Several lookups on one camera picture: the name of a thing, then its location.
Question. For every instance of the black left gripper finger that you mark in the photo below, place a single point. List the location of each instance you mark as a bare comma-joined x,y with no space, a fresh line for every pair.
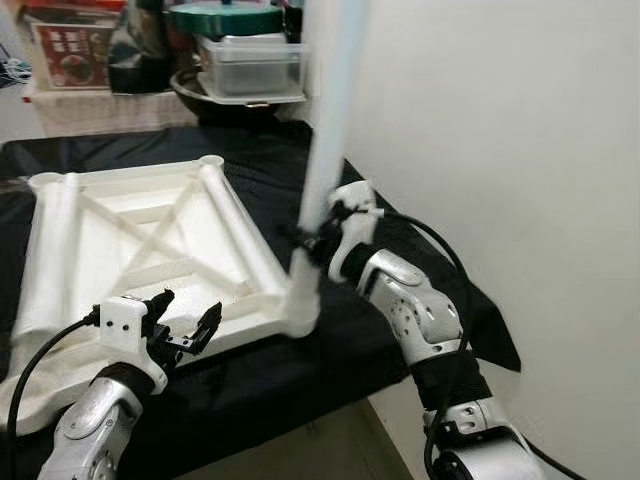
207,328
160,302

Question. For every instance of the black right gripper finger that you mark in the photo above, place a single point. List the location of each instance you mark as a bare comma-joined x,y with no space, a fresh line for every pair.
298,240

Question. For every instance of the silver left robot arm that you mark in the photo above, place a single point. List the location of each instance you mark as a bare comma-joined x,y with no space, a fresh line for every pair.
95,425

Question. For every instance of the black table cloth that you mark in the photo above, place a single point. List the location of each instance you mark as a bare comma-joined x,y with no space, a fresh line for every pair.
300,380

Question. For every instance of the black wok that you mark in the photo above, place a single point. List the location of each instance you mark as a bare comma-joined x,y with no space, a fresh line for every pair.
210,105

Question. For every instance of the clear plastic lidded container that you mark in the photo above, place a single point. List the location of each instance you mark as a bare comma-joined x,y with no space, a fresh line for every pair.
250,68

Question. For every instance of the beige cloth covered bench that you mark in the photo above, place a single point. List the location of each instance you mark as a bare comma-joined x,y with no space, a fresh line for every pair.
100,112

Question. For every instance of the dark green lidded pot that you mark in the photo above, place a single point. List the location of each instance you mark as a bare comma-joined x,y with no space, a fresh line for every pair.
225,20

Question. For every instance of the black glossy bag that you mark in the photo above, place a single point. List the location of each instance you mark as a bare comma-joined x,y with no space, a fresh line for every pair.
140,55

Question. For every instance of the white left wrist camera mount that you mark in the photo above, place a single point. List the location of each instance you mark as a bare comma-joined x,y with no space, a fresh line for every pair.
125,320

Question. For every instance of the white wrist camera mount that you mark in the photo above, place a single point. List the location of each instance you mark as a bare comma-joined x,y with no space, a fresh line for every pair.
125,320
355,200

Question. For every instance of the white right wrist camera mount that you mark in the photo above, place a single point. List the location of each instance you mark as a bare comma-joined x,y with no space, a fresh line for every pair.
355,200

